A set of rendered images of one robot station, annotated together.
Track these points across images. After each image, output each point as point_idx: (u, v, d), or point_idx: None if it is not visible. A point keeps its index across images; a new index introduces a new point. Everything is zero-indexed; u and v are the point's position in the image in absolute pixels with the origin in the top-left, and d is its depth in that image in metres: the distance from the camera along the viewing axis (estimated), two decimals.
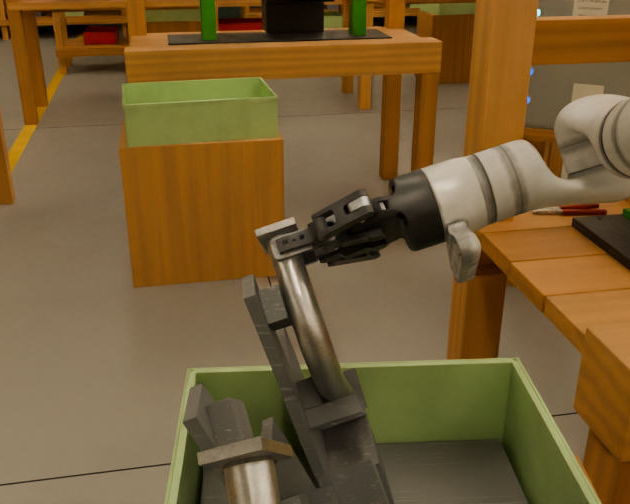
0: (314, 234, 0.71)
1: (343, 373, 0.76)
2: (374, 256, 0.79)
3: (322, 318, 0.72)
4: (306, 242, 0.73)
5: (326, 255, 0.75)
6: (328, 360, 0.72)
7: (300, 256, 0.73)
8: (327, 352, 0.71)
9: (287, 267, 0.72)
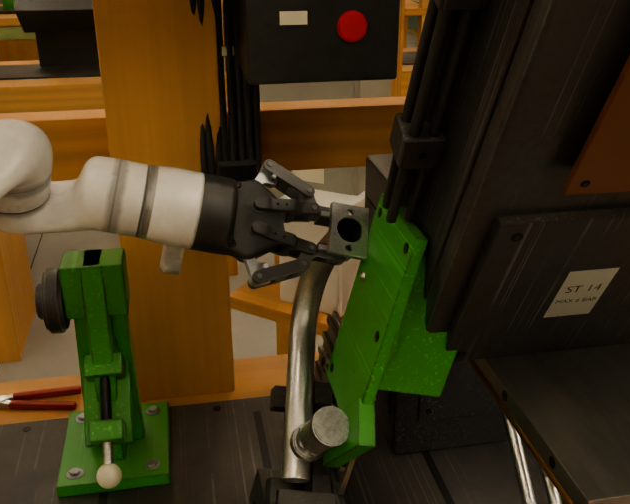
0: (311, 202, 0.78)
1: (291, 319, 0.85)
2: (253, 280, 0.74)
3: None
4: (320, 221, 0.77)
5: None
6: None
7: (326, 233, 0.78)
8: (303, 276, 0.86)
9: (337, 231, 0.80)
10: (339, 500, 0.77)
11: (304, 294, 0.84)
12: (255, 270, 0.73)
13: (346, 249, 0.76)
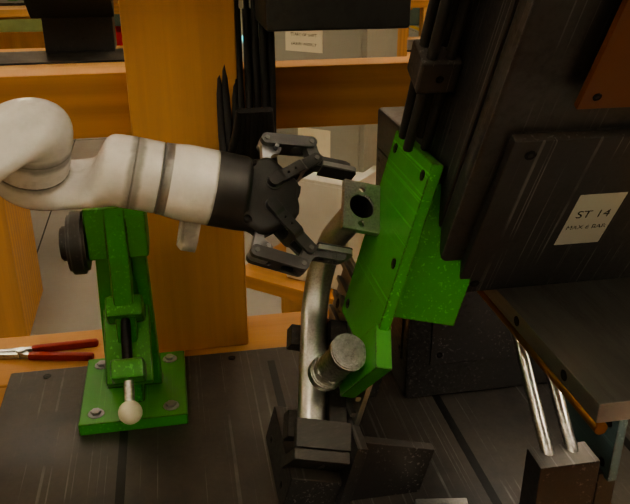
0: (314, 154, 0.80)
1: (303, 298, 0.87)
2: (253, 256, 0.75)
3: (318, 239, 0.85)
4: (322, 171, 0.80)
5: None
6: None
7: (338, 211, 0.80)
8: None
9: None
10: (355, 429, 0.80)
11: (316, 273, 0.86)
12: (258, 245, 0.74)
13: (346, 248, 0.76)
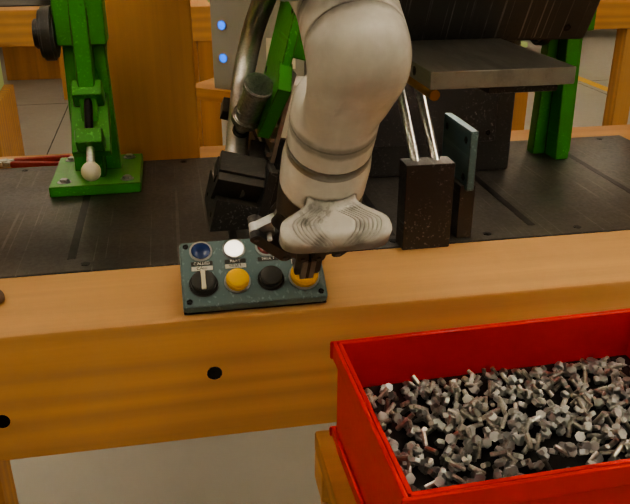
0: (289, 254, 0.75)
1: (233, 74, 1.06)
2: None
3: (244, 22, 1.04)
4: (308, 254, 0.76)
5: (313, 254, 0.75)
6: None
7: None
8: (242, 41, 1.06)
9: None
10: (270, 165, 0.98)
11: (243, 52, 1.05)
12: None
13: None
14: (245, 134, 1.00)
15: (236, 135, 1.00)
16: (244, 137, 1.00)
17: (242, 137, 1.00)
